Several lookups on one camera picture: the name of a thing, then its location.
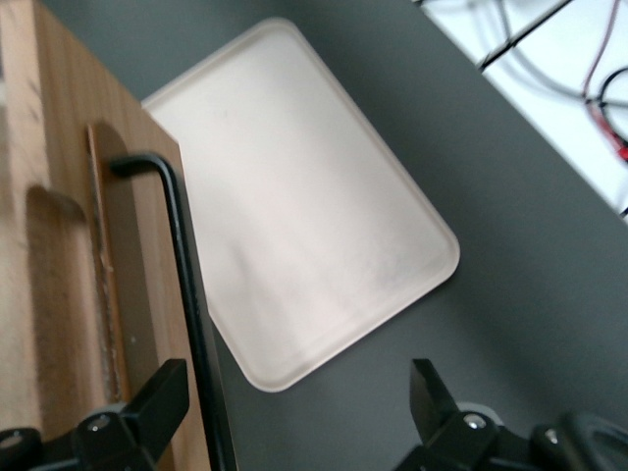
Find beige plastic tray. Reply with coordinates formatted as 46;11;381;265
141;17;462;394

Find red cable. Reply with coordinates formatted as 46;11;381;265
582;0;628;163

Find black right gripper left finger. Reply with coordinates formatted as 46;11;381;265
71;358;190;471

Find black looped cable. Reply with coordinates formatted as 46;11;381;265
591;67;628;130

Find grey cable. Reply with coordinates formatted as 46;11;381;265
465;0;595;102

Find wooden oak drawer cabinet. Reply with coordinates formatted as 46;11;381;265
0;0;220;471

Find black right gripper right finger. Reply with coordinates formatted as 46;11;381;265
392;358;502;471

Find black metal drawer handle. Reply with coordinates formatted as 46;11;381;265
109;153;237;471

